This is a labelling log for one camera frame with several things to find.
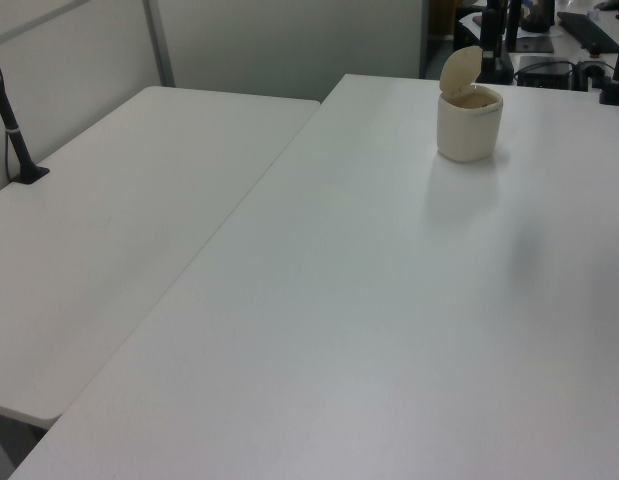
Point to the black clamp pole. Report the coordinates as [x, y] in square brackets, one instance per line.
[615, 82]

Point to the black keyboard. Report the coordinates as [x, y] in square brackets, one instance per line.
[587, 30]

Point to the black electronics box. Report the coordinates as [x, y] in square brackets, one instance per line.
[544, 72]

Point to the cream trash bin with lid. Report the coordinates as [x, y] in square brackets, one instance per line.
[466, 131]

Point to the black clamped camera pole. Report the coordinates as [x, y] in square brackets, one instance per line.
[15, 142]

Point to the black camera stand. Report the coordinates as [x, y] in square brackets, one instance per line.
[489, 35]

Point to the grey metal partition post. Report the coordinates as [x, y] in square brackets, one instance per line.
[161, 50]

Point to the dark flat pad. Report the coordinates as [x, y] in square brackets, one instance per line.
[535, 45]

